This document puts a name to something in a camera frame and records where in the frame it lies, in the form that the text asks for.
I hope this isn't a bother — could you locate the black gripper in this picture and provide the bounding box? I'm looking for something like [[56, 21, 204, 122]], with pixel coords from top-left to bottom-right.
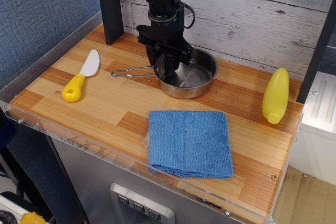
[[136, 17, 193, 77]]

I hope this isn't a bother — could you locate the stainless steel pot with handle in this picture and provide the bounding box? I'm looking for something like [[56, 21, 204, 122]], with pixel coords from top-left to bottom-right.
[[111, 49, 218, 99]]

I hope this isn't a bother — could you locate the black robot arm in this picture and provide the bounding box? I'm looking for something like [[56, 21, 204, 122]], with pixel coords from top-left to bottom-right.
[[136, 0, 195, 77]]

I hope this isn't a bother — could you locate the blue folded cloth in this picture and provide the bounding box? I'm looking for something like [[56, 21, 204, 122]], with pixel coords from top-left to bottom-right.
[[148, 111, 234, 179]]

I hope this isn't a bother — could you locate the yellow plastic bottle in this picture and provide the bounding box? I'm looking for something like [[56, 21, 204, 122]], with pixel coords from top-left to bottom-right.
[[262, 68, 289, 124]]

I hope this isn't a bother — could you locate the clear acrylic front guard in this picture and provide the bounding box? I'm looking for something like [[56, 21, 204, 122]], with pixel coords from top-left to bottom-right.
[[0, 99, 276, 224]]

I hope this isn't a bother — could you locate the silver button control panel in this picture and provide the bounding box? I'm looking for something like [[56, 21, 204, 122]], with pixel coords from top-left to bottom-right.
[[110, 183, 175, 224]]

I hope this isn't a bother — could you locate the white side cabinet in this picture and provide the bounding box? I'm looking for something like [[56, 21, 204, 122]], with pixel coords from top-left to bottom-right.
[[289, 72, 335, 185]]

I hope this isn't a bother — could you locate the yellow object bottom left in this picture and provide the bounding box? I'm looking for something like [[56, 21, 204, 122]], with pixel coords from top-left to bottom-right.
[[19, 212, 46, 224]]

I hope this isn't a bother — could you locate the dark grey vertical post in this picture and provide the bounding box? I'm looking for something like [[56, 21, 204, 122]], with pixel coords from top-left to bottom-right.
[[100, 0, 124, 45]]

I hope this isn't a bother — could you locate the yellow handled toy knife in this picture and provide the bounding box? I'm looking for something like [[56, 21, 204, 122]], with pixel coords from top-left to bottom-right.
[[62, 49, 100, 102]]

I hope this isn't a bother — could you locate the dark right vertical post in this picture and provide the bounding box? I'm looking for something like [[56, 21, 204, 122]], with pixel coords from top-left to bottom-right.
[[296, 0, 335, 104]]

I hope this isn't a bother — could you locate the black braided cable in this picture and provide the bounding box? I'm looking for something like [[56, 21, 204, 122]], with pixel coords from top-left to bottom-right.
[[0, 210, 19, 224]]

